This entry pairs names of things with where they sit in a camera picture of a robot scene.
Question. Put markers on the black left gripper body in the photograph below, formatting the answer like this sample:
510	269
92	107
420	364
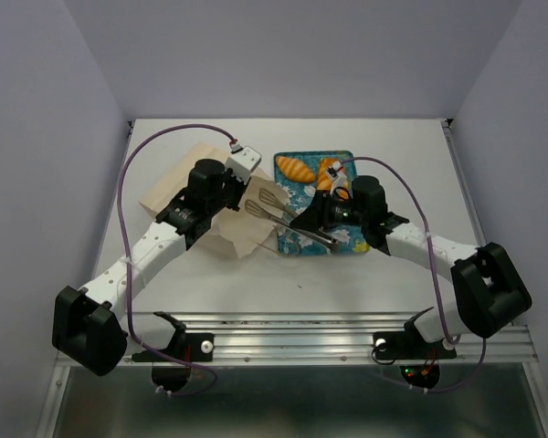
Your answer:
232	192

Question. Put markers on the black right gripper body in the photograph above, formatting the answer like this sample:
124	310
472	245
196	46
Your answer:
334	212

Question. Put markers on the orange twisted fake bread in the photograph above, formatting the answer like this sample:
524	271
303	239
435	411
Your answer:
323	182

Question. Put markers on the beige paper bag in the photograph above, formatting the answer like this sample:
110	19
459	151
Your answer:
233	234

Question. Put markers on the metal serving tongs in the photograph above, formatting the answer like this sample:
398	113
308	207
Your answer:
268	198

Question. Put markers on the striped fake croissant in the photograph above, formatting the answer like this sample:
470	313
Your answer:
295	170

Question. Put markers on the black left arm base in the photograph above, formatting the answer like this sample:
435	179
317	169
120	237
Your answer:
182	349

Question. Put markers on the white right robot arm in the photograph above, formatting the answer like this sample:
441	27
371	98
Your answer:
488	290

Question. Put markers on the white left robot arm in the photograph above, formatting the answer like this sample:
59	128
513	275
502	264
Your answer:
87	321

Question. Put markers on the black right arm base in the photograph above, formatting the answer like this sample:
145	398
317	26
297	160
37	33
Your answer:
417	360

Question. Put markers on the teal floral tray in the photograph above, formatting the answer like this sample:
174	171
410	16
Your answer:
349	238

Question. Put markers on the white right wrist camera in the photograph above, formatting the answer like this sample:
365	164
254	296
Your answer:
337	177

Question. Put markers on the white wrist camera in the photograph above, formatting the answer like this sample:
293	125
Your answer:
337	177
243	161

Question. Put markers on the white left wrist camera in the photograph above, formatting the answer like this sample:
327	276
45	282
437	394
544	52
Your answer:
243	161

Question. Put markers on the aluminium front rail frame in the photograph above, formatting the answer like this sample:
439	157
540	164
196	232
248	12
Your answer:
308	375

